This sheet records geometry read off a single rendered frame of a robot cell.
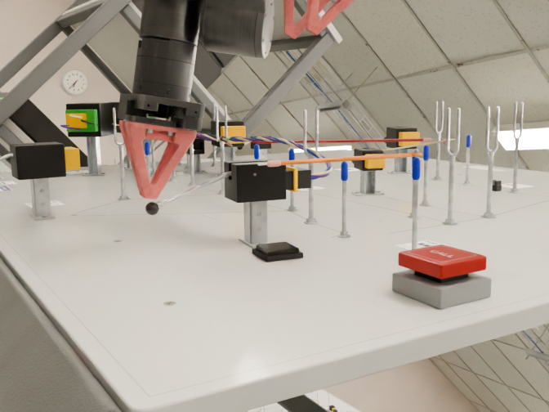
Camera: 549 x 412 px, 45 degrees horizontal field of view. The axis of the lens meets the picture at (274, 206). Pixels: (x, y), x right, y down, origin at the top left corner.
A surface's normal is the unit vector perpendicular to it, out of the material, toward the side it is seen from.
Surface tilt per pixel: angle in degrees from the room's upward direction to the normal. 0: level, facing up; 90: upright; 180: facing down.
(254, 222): 96
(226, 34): 136
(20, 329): 90
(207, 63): 90
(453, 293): 90
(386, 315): 48
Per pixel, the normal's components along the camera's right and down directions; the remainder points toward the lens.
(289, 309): -0.01, -0.98
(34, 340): -0.58, -0.66
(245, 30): -0.18, 0.33
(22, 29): 0.43, 0.05
